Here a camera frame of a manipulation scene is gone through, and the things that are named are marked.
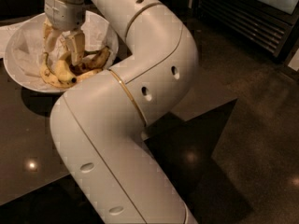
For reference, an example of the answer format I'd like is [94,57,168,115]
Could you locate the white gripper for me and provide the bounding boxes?
[43,0,85,66]

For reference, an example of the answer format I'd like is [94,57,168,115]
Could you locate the spotted banana left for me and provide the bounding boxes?
[39,52,70,89]

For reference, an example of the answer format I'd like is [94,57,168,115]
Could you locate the yellow green banana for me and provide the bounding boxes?
[53,49,101,85]

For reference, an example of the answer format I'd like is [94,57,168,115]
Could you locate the spotted banana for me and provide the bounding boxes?
[76,68,103,83]
[70,47,110,76]
[39,52,70,89]

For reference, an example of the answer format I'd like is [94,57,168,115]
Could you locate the spotted banana bottom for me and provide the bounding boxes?
[76,68,103,83]

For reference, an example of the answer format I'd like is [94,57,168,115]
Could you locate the white bowl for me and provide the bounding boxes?
[3,9,120,94]

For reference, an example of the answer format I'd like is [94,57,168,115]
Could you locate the spotted banana right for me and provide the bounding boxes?
[70,47,110,76]

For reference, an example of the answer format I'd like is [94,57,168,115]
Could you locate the dark appliance with vent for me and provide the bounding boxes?
[193,0,299,62]

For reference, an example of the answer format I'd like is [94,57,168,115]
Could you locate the white paper liner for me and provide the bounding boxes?
[0,10,110,91]

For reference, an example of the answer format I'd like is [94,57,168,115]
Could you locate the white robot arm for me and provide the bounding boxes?
[45,0,198,224]

